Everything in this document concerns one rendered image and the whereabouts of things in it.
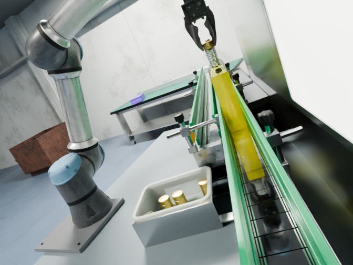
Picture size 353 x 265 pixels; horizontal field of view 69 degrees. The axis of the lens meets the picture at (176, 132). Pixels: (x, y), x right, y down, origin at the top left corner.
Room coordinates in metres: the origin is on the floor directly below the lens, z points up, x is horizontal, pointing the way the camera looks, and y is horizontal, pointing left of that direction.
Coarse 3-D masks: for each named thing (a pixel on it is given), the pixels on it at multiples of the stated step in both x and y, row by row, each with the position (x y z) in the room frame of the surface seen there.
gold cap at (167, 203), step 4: (164, 196) 0.68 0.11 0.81; (168, 196) 0.67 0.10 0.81; (160, 200) 0.67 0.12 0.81; (164, 200) 0.66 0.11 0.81; (168, 200) 0.66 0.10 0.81; (160, 204) 0.66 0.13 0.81; (164, 204) 0.66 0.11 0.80; (168, 204) 0.66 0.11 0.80; (172, 204) 0.67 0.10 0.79; (164, 208) 0.66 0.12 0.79
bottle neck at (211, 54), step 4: (212, 48) 0.77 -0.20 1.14; (208, 52) 0.77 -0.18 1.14; (212, 52) 0.76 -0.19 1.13; (208, 56) 0.77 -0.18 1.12; (212, 56) 0.77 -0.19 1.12; (216, 56) 0.77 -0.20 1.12; (212, 60) 0.77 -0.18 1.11; (216, 60) 0.77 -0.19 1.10; (212, 64) 0.77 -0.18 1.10; (216, 64) 0.76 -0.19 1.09
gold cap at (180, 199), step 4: (176, 192) 0.67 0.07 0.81; (180, 192) 0.66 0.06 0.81; (172, 196) 0.66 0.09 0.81; (176, 196) 0.65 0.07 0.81; (180, 196) 0.65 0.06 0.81; (184, 196) 0.66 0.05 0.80; (176, 200) 0.65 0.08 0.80; (180, 200) 0.65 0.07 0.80; (184, 200) 0.65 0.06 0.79; (176, 204) 0.65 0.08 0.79; (180, 204) 0.65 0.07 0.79
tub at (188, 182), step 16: (176, 176) 0.71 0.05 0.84; (192, 176) 0.70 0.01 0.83; (208, 176) 0.63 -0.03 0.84; (144, 192) 0.71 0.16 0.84; (160, 192) 0.73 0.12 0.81; (192, 192) 0.70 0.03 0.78; (208, 192) 0.55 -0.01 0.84; (144, 208) 0.66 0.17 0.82; (160, 208) 0.70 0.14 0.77; (176, 208) 0.55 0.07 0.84
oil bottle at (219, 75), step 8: (216, 72) 0.75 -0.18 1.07; (224, 72) 0.75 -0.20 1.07; (216, 80) 0.75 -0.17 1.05; (224, 80) 0.75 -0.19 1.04; (216, 88) 0.76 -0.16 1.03; (224, 88) 0.75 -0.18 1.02; (232, 88) 0.75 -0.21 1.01; (224, 96) 0.75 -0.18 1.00; (232, 96) 0.75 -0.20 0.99; (224, 104) 0.76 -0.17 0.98; (232, 104) 0.75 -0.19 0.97; (224, 112) 0.76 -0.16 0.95; (232, 112) 0.75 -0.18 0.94; (240, 112) 0.75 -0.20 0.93; (232, 120) 0.75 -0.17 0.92; (240, 120) 0.75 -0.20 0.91; (232, 128) 0.76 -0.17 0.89; (240, 128) 0.75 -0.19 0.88
